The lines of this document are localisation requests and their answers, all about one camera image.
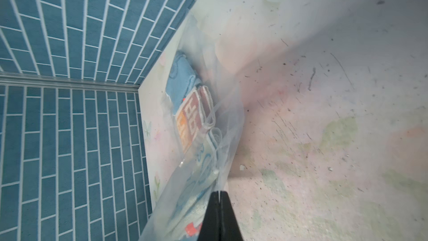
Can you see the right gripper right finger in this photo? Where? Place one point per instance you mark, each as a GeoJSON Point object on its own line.
{"type": "Point", "coordinates": [228, 226]}

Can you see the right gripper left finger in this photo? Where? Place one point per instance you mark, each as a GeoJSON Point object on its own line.
{"type": "Point", "coordinates": [210, 230]}

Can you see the pale green bunny towel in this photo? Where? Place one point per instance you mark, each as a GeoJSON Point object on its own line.
{"type": "Point", "coordinates": [192, 202]}

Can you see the clear vacuum bag blue zipper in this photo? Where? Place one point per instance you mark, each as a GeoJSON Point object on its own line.
{"type": "Point", "coordinates": [199, 49]}

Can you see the orange white towel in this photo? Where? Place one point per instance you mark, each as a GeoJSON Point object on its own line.
{"type": "Point", "coordinates": [195, 116]}

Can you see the light blue towel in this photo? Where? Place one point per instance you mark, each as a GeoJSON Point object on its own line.
{"type": "Point", "coordinates": [181, 80]}

